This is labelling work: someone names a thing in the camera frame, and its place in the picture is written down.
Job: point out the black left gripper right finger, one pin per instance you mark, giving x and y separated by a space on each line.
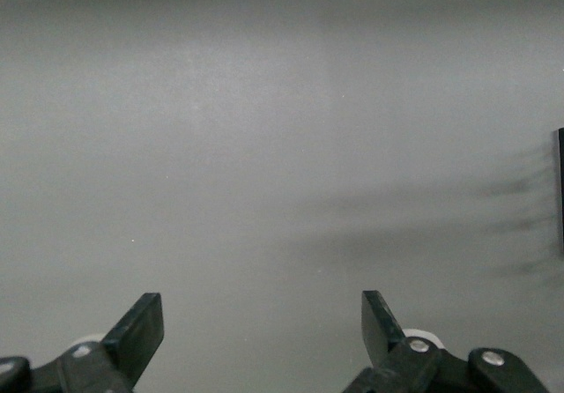
381 335

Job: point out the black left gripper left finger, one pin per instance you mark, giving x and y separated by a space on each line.
136 331

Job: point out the dark grey table mat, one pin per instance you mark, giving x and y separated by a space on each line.
220 146

